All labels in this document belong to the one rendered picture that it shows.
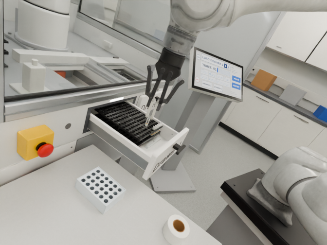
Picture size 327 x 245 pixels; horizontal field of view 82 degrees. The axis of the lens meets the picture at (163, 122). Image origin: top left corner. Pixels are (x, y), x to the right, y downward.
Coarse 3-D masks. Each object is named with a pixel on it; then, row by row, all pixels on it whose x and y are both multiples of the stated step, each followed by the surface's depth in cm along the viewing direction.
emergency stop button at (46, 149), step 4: (44, 144) 49; (48, 144) 49; (40, 148) 48; (44, 148) 48; (48, 148) 49; (52, 148) 50; (40, 152) 48; (44, 152) 48; (48, 152) 50; (40, 156) 49; (44, 156) 49
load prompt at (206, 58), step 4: (204, 56) 139; (208, 56) 141; (204, 60) 139; (208, 60) 140; (212, 60) 142; (216, 60) 144; (216, 64) 144; (220, 64) 146; (224, 64) 148; (228, 64) 150; (224, 68) 148; (228, 68) 150
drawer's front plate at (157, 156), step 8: (184, 128) 80; (176, 136) 71; (184, 136) 80; (168, 144) 65; (160, 152) 59; (168, 152) 68; (152, 160) 58; (160, 160) 64; (152, 168) 60; (144, 176) 61
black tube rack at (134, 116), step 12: (96, 108) 72; (108, 108) 76; (120, 108) 79; (132, 108) 84; (108, 120) 74; (120, 120) 77; (132, 120) 75; (144, 120) 79; (120, 132) 70; (132, 132) 68
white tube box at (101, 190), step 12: (96, 168) 61; (84, 180) 57; (96, 180) 58; (108, 180) 59; (84, 192) 55; (96, 192) 55; (108, 192) 56; (120, 192) 57; (96, 204) 53; (108, 204) 52
